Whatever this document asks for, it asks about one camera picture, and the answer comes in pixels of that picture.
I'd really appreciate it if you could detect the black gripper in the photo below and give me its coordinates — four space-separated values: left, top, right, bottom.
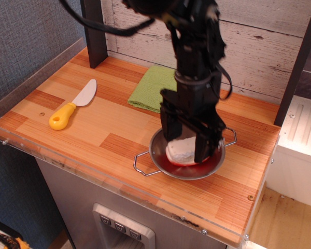
160 71 225 163

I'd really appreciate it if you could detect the white and red toy food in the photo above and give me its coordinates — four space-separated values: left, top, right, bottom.
165 136 198 167

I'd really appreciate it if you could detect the steel bowl with wire handles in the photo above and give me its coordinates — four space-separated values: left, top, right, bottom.
133 127 237 181

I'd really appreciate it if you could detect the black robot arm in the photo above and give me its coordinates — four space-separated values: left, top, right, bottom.
123 1 227 163

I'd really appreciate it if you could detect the green folded cloth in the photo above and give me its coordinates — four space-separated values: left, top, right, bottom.
128 65 177 113

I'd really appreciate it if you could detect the silver dispenser panel with buttons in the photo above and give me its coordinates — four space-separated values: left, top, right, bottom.
92 203 156 248

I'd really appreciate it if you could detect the grey toy fridge cabinet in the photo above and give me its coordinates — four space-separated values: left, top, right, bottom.
36 159 226 248

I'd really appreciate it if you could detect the clear acrylic edge guard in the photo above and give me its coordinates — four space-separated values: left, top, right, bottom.
0 118 280 248

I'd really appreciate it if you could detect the orange and black object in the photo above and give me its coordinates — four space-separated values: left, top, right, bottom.
0 233 31 249

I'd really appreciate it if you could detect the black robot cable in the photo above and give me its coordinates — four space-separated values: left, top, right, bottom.
59 0 156 37

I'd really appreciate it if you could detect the yellow handled toy knife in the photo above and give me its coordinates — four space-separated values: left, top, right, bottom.
48 79 97 130

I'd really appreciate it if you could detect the dark left upright post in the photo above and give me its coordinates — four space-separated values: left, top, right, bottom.
80 0 108 68

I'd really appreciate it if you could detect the dark upright post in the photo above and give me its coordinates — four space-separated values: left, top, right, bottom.
274 18 311 127
80 0 108 68

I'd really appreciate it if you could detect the dark right upright post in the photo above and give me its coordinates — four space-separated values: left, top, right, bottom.
274 18 311 127

